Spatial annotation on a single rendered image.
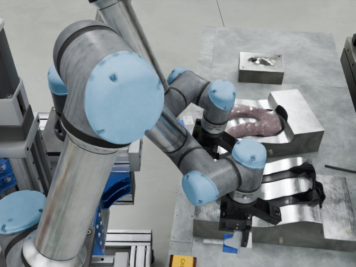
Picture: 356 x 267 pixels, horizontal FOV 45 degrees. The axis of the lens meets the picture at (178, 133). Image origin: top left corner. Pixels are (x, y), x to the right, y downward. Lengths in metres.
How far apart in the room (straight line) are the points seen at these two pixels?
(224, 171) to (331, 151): 0.88
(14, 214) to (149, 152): 1.93
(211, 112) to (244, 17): 3.22
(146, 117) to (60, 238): 0.27
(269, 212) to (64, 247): 0.54
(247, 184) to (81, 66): 0.51
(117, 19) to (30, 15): 3.56
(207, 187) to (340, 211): 0.67
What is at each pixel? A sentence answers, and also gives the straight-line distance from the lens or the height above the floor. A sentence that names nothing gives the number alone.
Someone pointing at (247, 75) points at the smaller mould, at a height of 0.84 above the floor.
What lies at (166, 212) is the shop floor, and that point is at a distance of 2.45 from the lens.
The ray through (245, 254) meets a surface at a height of 0.93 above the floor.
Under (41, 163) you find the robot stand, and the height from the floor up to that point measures 1.10.
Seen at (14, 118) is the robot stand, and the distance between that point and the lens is 1.05.
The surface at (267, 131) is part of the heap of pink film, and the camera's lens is 1.63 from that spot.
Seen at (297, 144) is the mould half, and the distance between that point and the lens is 1.65.
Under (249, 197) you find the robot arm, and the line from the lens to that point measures 1.02.
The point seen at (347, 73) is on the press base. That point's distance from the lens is 2.43.
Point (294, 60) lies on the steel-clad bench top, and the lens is 2.22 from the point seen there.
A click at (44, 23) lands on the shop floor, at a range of 4.36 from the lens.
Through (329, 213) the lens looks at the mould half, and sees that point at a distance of 1.46.
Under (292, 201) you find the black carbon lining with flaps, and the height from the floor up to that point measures 0.92.
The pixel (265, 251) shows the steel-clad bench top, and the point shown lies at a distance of 1.39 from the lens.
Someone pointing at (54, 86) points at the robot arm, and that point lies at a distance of 1.27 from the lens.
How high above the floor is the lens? 1.96
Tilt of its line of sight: 42 degrees down
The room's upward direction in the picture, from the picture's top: straight up
